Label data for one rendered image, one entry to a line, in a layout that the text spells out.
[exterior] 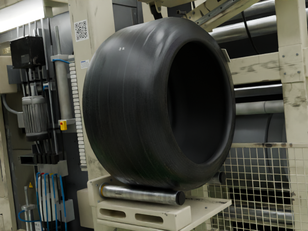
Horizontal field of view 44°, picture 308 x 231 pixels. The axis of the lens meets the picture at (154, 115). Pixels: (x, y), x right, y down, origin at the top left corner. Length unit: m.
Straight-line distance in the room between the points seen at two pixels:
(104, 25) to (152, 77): 0.50
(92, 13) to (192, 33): 0.42
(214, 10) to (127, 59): 0.60
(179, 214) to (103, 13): 0.82
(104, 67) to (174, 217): 0.51
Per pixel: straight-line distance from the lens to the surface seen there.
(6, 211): 1.63
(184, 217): 1.26
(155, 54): 1.14
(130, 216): 1.35
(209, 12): 1.66
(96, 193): 1.44
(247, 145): 1.61
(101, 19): 1.55
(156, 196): 1.28
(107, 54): 1.24
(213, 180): 1.48
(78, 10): 1.58
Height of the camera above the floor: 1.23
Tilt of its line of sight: 3 degrees down
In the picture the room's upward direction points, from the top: 6 degrees counter-clockwise
